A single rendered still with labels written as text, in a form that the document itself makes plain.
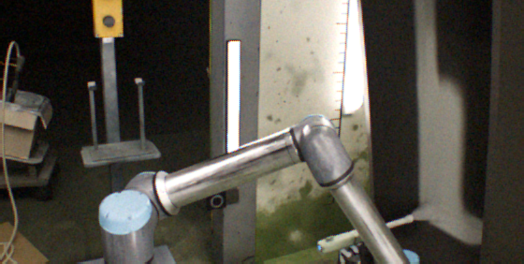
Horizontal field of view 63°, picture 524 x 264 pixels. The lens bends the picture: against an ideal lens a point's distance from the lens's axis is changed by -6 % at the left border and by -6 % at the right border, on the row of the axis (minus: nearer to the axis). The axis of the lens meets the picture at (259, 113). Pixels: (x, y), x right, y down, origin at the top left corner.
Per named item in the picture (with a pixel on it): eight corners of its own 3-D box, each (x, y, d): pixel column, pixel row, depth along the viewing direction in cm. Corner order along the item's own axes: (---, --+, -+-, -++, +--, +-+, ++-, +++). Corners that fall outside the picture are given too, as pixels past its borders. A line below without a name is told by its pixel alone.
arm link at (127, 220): (95, 266, 125) (89, 212, 120) (114, 234, 141) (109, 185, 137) (147, 270, 125) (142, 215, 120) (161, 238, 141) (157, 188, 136)
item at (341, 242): (319, 291, 175) (324, 242, 169) (312, 284, 180) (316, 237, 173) (409, 257, 197) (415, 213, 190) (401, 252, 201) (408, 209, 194)
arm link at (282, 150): (104, 201, 138) (330, 114, 128) (122, 178, 155) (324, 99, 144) (126, 241, 142) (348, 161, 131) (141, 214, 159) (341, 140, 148)
